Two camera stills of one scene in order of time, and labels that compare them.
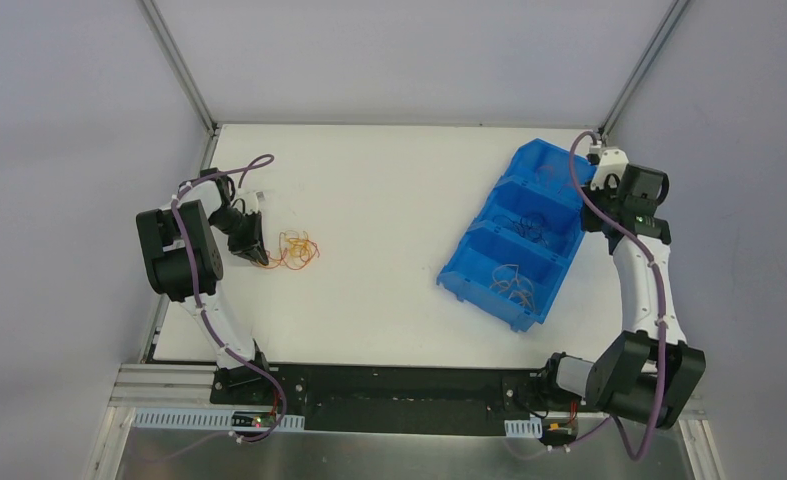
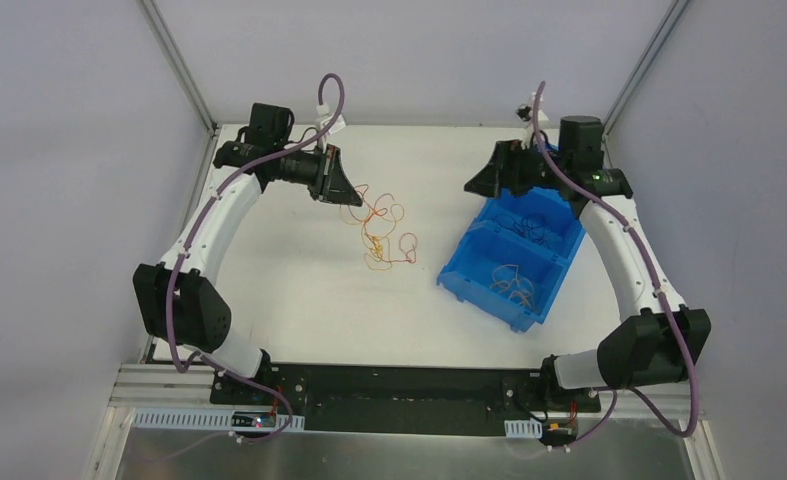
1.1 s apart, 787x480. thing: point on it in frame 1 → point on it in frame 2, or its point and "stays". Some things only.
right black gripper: (595, 216) → (505, 168)
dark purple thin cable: (531, 226) stays
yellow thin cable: (506, 277) stays
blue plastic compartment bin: (508, 263) stays
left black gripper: (245, 234) → (325, 175)
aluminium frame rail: (189, 388) stays
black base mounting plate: (387, 398) stays
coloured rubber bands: (295, 251) → (379, 219)
